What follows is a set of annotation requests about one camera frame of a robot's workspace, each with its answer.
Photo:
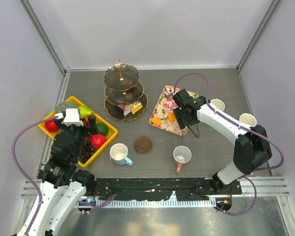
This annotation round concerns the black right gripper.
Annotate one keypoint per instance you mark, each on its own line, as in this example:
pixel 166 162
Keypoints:
pixel 182 122

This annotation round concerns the red pomegranate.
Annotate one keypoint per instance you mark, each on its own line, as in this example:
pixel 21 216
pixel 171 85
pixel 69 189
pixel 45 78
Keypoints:
pixel 97 140

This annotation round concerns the red lychee strawberry bunch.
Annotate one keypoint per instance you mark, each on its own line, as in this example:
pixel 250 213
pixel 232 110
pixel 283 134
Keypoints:
pixel 86 122

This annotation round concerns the green yellow pear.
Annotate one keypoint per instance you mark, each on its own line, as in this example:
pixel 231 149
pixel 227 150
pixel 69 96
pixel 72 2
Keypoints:
pixel 85 111

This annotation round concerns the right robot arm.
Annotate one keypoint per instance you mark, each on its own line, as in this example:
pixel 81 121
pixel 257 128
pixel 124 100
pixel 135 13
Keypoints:
pixel 251 145

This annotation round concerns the purple grape bunch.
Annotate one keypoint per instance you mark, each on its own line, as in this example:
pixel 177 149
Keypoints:
pixel 84 147

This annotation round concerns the red apple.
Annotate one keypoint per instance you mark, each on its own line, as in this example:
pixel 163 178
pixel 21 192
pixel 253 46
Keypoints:
pixel 51 126

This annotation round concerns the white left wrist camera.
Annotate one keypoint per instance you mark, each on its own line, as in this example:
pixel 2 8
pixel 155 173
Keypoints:
pixel 71 116

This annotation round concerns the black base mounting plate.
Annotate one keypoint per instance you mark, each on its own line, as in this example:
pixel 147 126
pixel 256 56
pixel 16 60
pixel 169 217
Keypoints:
pixel 157 189

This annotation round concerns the green netted melon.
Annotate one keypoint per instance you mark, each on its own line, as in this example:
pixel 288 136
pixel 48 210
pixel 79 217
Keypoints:
pixel 63 106

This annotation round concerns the grey mug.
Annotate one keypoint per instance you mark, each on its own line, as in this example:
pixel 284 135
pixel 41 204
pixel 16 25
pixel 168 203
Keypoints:
pixel 248 119

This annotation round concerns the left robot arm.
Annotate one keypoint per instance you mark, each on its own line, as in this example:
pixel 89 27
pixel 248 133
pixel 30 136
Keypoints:
pixel 62 184

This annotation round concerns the green lime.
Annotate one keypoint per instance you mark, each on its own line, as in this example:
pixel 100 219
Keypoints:
pixel 102 128

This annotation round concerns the chocolate cherry cake slice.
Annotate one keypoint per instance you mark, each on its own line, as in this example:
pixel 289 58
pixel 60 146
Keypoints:
pixel 168 92

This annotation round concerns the black mug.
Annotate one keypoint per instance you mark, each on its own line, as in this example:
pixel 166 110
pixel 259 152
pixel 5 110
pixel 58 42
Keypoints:
pixel 219 104

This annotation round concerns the light blue mug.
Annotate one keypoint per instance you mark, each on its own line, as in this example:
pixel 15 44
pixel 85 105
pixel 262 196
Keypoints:
pixel 119 154

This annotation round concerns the white slotted cable duct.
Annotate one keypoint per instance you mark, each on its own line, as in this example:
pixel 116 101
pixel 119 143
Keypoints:
pixel 170 203

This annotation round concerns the yellow triangle cake slice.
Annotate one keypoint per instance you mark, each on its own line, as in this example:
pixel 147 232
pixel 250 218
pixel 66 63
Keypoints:
pixel 136 107

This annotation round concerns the three-tier black gold stand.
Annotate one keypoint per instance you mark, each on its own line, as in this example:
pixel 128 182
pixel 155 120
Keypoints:
pixel 123 87

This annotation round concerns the orange fish pastry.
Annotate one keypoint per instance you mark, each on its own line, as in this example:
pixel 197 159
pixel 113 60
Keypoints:
pixel 156 121
pixel 171 117

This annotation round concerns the pink mug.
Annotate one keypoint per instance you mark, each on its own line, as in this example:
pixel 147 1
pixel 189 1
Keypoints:
pixel 181 156

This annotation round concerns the dark blue grape bunch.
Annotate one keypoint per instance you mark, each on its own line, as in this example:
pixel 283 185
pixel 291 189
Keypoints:
pixel 89 153

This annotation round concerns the round wooden coaster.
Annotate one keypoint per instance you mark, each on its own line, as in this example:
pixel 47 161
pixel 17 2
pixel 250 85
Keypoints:
pixel 143 144

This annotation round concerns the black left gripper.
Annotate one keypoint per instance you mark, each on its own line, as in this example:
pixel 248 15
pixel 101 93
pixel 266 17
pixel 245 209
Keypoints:
pixel 88 130

